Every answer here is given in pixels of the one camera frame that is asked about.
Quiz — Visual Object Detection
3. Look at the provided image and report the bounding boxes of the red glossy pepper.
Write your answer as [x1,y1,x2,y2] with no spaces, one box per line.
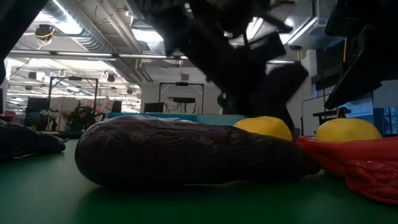
[294,136,398,175]

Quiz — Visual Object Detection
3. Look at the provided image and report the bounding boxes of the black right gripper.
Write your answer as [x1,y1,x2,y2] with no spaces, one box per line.
[324,0,398,110]

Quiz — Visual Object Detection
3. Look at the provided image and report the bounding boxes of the black frame stand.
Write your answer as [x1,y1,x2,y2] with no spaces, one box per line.
[158,82,205,115]
[47,76,100,110]

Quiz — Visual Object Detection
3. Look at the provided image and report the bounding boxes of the thin black frame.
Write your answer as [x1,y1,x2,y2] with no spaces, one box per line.
[300,95,327,138]

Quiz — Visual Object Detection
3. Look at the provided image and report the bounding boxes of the person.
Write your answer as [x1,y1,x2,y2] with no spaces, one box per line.
[337,106,351,120]

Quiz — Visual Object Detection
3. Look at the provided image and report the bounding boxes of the black desk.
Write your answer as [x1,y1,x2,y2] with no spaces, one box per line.
[312,108,352,121]

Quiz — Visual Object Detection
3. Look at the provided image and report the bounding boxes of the red crinkled produce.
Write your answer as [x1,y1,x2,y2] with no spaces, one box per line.
[344,159,398,206]

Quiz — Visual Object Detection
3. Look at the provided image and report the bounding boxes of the dark purple eggplant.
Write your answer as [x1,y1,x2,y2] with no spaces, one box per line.
[74,115,322,189]

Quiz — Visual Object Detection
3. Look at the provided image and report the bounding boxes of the dark textured produce item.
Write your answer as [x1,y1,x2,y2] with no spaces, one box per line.
[0,118,67,162]

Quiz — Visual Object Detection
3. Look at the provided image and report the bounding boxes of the small black monitor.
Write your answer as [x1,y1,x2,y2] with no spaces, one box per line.
[143,102,166,114]

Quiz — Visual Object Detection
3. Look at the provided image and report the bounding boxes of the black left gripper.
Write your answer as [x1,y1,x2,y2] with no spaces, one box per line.
[136,0,309,133]

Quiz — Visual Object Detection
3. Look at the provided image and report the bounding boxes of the yellow round produce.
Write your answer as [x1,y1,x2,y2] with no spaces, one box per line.
[233,116,294,142]
[315,118,383,143]

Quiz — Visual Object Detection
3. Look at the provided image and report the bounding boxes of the corrugated silver duct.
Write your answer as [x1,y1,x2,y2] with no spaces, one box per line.
[43,0,116,54]

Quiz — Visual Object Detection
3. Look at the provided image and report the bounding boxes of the pink flower bunch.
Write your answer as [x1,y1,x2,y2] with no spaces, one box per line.
[58,108,74,132]

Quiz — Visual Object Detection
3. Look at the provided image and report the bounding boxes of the long ceiling light bar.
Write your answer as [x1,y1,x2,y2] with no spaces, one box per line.
[5,49,300,65]

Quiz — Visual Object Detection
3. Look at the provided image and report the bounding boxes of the yellow black cable reel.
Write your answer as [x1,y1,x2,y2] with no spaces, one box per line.
[33,23,57,42]

